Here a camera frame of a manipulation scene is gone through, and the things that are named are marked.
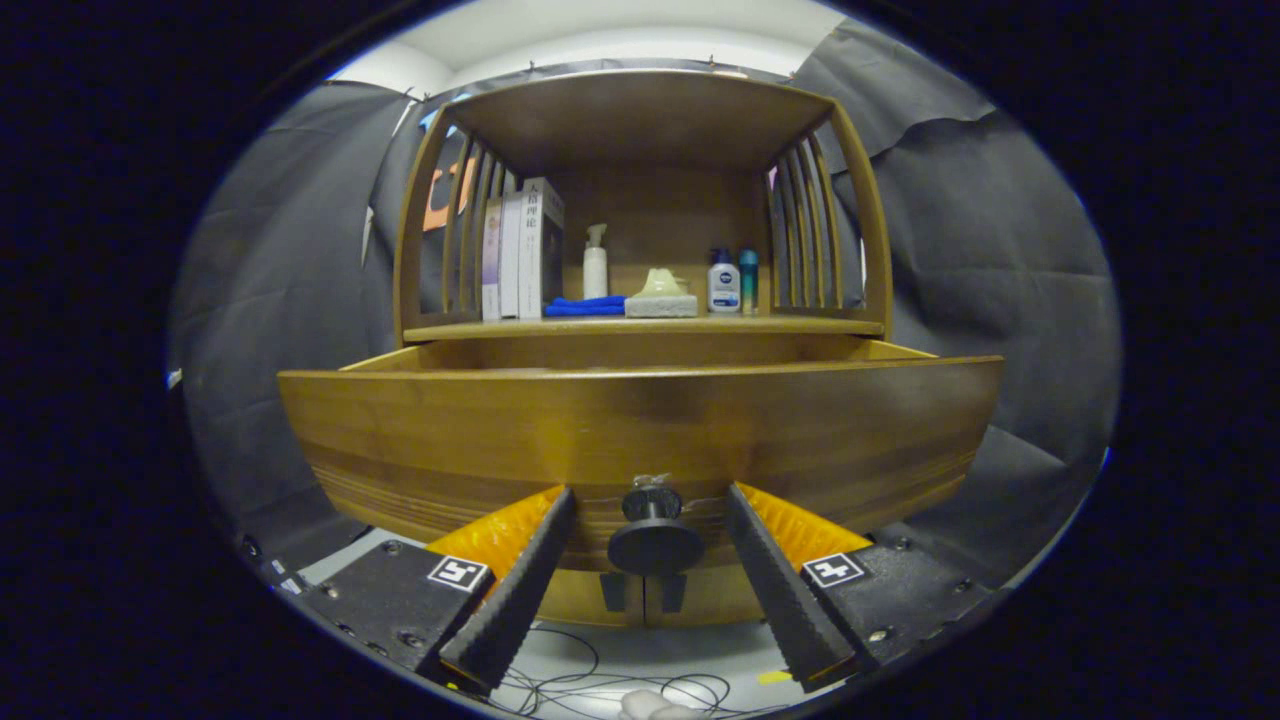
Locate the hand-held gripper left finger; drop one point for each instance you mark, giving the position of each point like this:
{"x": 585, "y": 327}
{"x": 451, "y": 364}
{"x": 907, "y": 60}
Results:
{"x": 520, "y": 590}

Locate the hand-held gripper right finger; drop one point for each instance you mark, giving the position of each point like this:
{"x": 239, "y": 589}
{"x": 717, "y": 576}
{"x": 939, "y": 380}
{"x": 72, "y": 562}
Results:
{"x": 780, "y": 590}

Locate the black drawer knob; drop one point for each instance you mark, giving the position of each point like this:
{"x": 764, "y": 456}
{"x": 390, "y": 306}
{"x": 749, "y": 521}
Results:
{"x": 655, "y": 548}

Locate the wooden drawer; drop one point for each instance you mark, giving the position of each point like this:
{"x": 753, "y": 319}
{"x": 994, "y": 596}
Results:
{"x": 650, "y": 420}

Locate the wooden cabinet door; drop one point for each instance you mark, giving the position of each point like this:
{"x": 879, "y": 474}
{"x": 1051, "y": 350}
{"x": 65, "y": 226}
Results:
{"x": 580, "y": 600}
{"x": 720, "y": 600}

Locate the wooden countertop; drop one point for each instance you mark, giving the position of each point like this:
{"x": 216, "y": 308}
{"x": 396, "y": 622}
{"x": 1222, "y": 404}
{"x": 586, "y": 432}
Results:
{"x": 780, "y": 323}

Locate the wooden cabinet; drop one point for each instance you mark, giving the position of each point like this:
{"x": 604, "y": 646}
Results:
{"x": 660, "y": 210}

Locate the yellow floor tape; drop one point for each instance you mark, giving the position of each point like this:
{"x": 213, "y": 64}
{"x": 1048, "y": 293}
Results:
{"x": 775, "y": 677}

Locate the black power strip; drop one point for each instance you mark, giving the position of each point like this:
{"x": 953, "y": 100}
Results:
{"x": 280, "y": 575}

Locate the blue folded cloth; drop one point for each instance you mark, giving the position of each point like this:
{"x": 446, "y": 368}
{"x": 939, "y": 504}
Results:
{"x": 585, "y": 306}

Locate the white lotion bottle blue cap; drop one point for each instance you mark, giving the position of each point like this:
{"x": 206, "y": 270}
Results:
{"x": 723, "y": 290}

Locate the teal slim bottle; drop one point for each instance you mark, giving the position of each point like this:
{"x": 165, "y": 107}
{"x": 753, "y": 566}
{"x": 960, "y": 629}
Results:
{"x": 749, "y": 285}

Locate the white pump bottle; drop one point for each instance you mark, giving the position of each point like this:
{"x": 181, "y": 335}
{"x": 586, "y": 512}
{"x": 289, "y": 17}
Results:
{"x": 595, "y": 275}

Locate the thin white book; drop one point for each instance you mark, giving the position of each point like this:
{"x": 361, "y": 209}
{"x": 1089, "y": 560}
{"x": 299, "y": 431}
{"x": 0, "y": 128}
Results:
{"x": 510, "y": 260}

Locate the lavender book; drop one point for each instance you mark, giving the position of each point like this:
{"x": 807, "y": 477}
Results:
{"x": 491, "y": 260}

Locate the white book with dark portrait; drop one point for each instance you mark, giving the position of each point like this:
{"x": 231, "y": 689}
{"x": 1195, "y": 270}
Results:
{"x": 540, "y": 250}

